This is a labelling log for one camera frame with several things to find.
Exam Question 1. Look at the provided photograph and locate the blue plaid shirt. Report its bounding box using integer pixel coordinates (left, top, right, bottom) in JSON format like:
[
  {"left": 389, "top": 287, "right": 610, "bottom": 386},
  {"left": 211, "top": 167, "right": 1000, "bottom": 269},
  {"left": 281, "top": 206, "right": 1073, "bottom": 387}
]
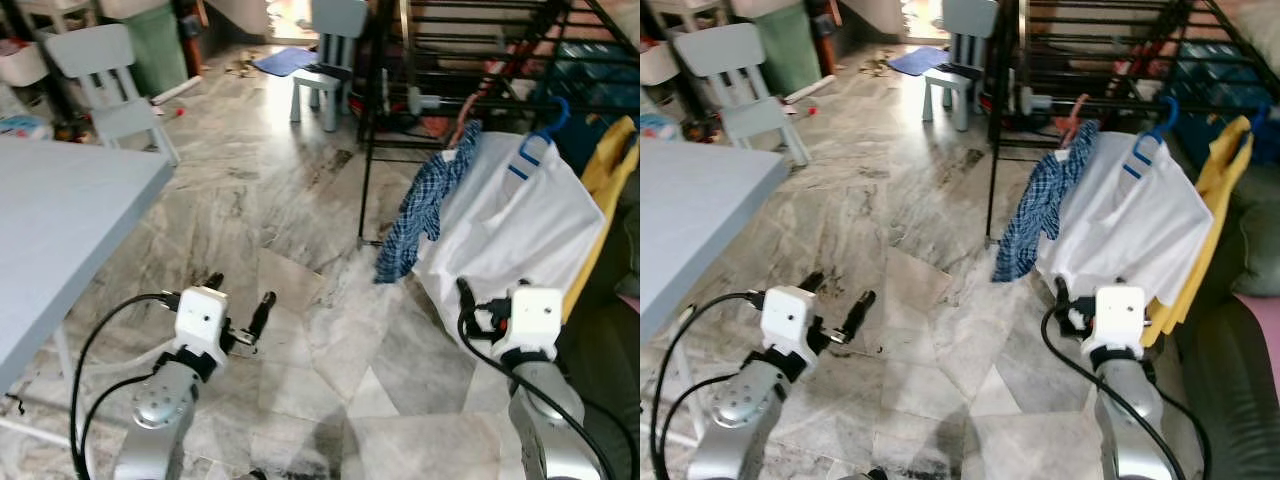
[
  {"left": 375, "top": 120, "right": 483, "bottom": 285},
  {"left": 992, "top": 120, "right": 1101, "bottom": 285}
]

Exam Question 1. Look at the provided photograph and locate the pink plastic hanger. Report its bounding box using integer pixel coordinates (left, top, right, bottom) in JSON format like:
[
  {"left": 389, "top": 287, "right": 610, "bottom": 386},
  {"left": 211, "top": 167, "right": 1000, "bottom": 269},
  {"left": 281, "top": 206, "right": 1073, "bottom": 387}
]
[
  {"left": 1060, "top": 93, "right": 1094, "bottom": 151},
  {"left": 447, "top": 96, "right": 483, "bottom": 151}
]

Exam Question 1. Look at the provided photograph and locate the blue plastic hanger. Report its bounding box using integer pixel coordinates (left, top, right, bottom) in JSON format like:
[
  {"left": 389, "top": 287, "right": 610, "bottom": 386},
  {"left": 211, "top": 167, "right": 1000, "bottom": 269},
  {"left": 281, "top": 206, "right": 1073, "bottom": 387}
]
[
  {"left": 1120, "top": 97, "right": 1182, "bottom": 182},
  {"left": 505, "top": 97, "right": 572, "bottom": 182}
]

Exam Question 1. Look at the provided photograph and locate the white shirt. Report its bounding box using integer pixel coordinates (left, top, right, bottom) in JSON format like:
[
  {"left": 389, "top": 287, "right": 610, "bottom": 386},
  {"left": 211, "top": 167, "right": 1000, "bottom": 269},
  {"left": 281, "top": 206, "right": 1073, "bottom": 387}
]
[
  {"left": 413, "top": 130, "right": 608, "bottom": 351},
  {"left": 1035, "top": 130, "right": 1216, "bottom": 313}
]

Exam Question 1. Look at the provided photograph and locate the pale blue folding table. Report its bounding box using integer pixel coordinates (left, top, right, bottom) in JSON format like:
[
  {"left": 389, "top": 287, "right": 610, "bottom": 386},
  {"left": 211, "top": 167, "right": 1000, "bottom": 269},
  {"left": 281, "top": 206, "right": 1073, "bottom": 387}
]
[
  {"left": 0, "top": 135, "right": 176, "bottom": 446},
  {"left": 640, "top": 135, "right": 791, "bottom": 451}
]

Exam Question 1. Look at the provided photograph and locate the black metal drying rack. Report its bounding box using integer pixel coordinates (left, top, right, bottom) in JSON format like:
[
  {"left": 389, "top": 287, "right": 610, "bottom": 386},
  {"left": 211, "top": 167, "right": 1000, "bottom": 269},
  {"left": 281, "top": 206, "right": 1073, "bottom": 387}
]
[
  {"left": 357, "top": 0, "right": 641, "bottom": 247},
  {"left": 984, "top": 0, "right": 1266, "bottom": 247}
]

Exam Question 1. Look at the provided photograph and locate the yellow shirt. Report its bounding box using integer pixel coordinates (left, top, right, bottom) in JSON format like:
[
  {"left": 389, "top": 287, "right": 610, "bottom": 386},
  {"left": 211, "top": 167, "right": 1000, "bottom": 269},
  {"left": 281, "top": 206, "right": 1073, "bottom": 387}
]
[
  {"left": 565, "top": 115, "right": 641, "bottom": 323},
  {"left": 1145, "top": 115, "right": 1257, "bottom": 337}
]

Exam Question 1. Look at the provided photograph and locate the white tube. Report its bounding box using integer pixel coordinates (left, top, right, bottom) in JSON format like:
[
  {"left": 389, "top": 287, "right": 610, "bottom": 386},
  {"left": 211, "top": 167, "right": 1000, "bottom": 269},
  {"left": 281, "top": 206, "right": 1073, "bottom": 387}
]
[
  {"left": 150, "top": 75, "right": 206, "bottom": 107},
  {"left": 785, "top": 75, "right": 839, "bottom": 105}
]

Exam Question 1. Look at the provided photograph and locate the blue floor mat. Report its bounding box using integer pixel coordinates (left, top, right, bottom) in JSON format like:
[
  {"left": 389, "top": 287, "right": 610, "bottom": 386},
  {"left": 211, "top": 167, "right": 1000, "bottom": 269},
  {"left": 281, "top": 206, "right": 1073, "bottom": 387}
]
[
  {"left": 252, "top": 46, "right": 319, "bottom": 79},
  {"left": 888, "top": 45, "right": 951, "bottom": 79}
]

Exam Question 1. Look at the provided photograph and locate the green bin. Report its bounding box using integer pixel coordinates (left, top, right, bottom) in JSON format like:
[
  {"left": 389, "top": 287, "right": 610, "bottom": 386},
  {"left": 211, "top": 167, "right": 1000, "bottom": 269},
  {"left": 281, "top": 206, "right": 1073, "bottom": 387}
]
[
  {"left": 125, "top": 4, "right": 191, "bottom": 97},
  {"left": 755, "top": 4, "right": 824, "bottom": 97}
]

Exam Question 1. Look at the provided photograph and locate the pale blue child chair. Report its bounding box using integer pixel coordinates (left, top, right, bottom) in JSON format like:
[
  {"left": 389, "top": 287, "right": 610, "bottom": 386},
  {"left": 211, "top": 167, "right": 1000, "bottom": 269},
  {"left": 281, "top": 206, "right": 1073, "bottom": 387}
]
[
  {"left": 922, "top": 0, "right": 999, "bottom": 132},
  {"left": 290, "top": 0, "right": 369, "bottom": 132},
  {"left": 672, "top": 22, "right": 812, "bottom": 167},
  {"left": 45, "top": 24, "right": 182, "bottom": 167}
]

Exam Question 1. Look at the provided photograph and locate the blue plastic crate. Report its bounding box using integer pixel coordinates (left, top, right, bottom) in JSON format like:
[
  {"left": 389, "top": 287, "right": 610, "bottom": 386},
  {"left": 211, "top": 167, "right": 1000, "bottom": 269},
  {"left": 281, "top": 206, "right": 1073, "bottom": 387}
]
[
  {"left": 560, "top": 40, "right": 641, "bottom": 113},
  {"left": 1180, "top": 40, "right": 1263, "bottom": 113}
]

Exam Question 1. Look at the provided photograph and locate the white plastic box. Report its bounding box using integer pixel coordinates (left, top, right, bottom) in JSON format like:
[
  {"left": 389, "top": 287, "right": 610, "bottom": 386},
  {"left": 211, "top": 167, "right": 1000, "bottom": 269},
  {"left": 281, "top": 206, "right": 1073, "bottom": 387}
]
[
  {"left": 0, "top": 40, "right": 51, "bottom": 87},
  {"left": 640, "top": 40, "right": 682, "bottom": 87}
]

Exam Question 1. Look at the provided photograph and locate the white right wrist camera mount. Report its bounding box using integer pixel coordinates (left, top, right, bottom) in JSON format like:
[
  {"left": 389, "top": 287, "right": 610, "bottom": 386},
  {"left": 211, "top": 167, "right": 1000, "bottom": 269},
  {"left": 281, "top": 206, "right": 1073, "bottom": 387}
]
[
  {"left": 1085, "top": 285, "right": 1149, "bottom": 357},
  {"left": 498, "top": 288, "right": 567, "bottom": 361}
]

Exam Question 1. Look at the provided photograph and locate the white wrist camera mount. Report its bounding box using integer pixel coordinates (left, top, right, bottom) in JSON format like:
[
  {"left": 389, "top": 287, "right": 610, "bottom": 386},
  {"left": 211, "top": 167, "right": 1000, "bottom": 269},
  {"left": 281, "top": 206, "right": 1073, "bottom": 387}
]
[
  {"left": 760, "top": 286, "right": 817, "bottom": 357},
  {"left": 1085, "top": 285, "right": 1149, "bottom": 357},
  {"left": 175, "top": 287, "right": 230, "bottom": 366},
  {"left": 498, "top": 288, "right": 567, "bottom": 361}
]

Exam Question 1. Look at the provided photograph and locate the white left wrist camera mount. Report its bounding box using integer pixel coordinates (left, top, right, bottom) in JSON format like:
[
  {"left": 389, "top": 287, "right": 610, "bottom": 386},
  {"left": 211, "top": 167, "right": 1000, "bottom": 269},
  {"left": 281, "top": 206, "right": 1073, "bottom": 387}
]
[
  {"left": 175, "top": 287, "right": 230, "bottom": 366},
  {"left": 760, "top": 286, "right": 817, "bottom": 357}
]

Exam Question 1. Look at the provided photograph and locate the short black left arm cable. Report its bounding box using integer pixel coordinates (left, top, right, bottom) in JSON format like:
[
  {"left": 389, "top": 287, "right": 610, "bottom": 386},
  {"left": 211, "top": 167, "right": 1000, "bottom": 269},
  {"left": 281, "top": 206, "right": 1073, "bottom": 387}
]
[
  {"left": 660, "top": 370, "right": 749, "bottom": 480},
  {"left": 80, "top": 370, "right": 159, "bottom": 480}
]

